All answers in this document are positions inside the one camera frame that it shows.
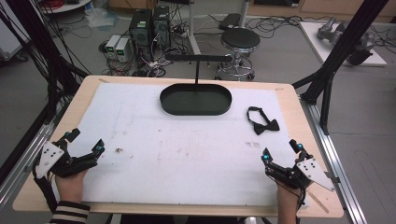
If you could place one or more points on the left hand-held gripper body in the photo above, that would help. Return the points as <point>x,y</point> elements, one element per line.
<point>49,157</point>

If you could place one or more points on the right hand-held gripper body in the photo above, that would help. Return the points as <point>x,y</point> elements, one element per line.
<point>311,171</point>

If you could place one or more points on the black bow tie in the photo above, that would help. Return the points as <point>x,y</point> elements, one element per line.
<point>263,123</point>

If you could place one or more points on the black stand with oval tray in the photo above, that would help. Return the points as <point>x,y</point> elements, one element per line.
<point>195,100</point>

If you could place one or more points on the person's left hand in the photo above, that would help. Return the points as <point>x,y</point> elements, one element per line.
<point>70,186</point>

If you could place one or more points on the person's right hand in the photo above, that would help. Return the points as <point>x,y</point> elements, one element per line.
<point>288,199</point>

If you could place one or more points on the thin wooden stick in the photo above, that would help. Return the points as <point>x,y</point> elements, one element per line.
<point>318,201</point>

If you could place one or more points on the white foam mat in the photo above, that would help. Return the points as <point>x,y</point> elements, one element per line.
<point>174,149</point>

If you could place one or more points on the grey bench power supply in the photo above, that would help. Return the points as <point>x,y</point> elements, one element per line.
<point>123,49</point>
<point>111,44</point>

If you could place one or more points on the white floor board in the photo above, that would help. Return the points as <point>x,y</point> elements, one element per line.
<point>314,40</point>

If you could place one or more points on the grey equipment case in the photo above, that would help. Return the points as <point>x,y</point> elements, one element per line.
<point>11,40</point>

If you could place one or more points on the clear plastic bag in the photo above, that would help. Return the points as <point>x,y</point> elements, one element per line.
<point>99,18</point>

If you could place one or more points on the black round stool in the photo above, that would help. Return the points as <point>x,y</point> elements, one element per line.
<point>240,39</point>

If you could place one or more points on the black computer tower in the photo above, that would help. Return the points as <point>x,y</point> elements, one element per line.
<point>162,23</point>
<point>141,31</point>

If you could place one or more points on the round white table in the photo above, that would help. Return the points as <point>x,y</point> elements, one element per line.
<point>65,5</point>

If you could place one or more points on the flat black box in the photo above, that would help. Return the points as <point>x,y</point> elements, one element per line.
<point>229,21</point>

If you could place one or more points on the white table leg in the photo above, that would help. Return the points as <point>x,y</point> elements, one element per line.
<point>193,28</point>
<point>244,12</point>

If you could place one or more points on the aluminium rail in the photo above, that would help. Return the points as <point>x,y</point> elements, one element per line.
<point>333,149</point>
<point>25,155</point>

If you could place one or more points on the black metal frame post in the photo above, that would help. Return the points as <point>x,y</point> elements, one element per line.
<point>341,49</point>

